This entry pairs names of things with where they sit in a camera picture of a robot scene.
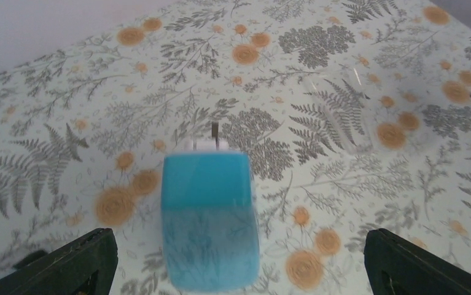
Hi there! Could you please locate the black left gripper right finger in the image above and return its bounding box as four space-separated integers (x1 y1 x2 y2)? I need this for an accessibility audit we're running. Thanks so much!
364 228 471 295

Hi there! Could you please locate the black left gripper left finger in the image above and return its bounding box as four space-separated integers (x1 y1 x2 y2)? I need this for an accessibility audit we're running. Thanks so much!
0 228 119 294

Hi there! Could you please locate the blue metronome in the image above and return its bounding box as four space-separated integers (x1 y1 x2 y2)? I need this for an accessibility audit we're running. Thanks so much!
161 122 260 293

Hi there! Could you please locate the clear plastic metronome cover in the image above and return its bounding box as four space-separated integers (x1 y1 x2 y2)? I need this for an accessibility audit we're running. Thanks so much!
303 67 373 155

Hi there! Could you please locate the floral patterned table mat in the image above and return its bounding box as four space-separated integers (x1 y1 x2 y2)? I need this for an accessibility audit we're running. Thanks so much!
0 1 471 294

